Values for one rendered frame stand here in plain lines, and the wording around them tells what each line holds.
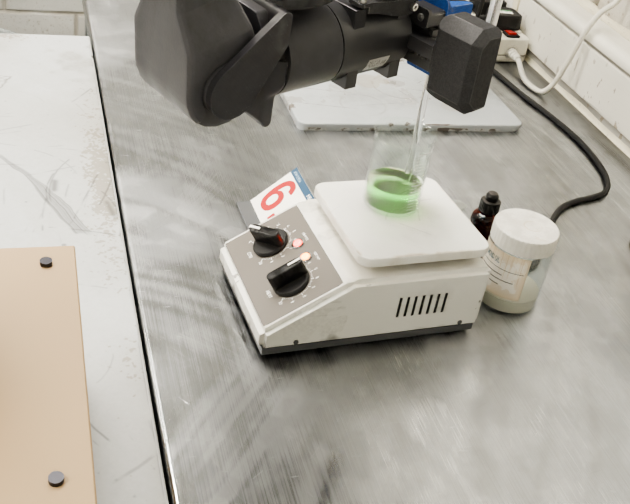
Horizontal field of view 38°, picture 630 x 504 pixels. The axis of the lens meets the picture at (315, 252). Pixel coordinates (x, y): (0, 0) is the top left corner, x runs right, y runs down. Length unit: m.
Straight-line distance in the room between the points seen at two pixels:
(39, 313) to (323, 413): 0.23
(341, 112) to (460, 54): 0.52
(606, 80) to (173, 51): 0.81
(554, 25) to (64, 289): 0.94
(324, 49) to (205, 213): 0.34
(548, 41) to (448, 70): 0.76
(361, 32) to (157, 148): 0.43
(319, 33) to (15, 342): 0.27
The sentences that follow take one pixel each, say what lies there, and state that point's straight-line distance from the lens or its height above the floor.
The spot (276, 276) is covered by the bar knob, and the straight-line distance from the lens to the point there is 0.73.
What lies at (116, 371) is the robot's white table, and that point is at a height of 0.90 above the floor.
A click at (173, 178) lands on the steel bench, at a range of 0.96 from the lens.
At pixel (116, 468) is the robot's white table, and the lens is 0.65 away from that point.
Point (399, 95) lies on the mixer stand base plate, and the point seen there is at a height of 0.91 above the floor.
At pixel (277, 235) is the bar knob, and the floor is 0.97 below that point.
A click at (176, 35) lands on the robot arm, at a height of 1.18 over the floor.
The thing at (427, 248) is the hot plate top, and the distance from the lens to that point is 0.74.
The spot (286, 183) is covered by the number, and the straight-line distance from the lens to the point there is 0.91.
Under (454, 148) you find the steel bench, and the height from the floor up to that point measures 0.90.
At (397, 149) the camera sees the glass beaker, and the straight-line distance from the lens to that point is 0.74.
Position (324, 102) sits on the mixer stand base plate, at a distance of 1.14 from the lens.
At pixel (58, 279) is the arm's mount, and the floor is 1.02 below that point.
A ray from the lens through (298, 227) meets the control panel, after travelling 0.79.
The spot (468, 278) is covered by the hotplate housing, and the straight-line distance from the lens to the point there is 0.77.
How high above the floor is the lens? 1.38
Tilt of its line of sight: 34 degrees down
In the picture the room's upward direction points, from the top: 10 degrees clockwise
